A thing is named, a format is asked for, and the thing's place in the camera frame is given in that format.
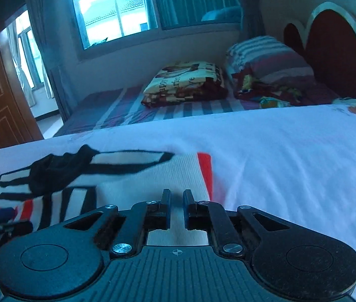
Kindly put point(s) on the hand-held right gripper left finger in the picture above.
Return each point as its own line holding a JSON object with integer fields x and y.
{"x": 166, "y": 207}

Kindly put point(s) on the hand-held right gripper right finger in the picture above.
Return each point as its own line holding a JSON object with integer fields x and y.
{"x": 188, "y": 207}

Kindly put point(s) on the white black red striped sweater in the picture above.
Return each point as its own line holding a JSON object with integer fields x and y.
{"x": 127, "y": 176}

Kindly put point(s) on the purple striped bed sheet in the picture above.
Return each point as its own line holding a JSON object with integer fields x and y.
{"x": 196, "y": 108}

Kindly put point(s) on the white bed blanket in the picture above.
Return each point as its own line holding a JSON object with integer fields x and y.
{"x": 291, "y": 163}

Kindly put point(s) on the brown wooden door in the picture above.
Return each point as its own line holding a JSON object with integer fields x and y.
{"x": 1, "y": 100}

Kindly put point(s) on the folded printed blanket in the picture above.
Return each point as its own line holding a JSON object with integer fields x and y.
{"x": 178, "y": 81}

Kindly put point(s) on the red printed cloth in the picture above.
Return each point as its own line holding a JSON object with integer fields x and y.
{"x": 259, "y": 89}

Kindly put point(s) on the white sheer curtain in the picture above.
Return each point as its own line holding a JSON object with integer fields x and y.
{"x": 20, "y": 69}

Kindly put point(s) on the small window behind doorway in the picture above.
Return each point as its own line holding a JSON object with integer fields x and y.
{"x": 30, "y": 56}

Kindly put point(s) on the striped pillow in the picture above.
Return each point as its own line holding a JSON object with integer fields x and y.
{"x": 266, "y": 59}

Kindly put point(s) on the large window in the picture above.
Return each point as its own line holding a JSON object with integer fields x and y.
{"x": 118, "y": 6}

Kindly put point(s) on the red white headboard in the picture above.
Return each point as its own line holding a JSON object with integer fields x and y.
{"x": 338, "y": 47}

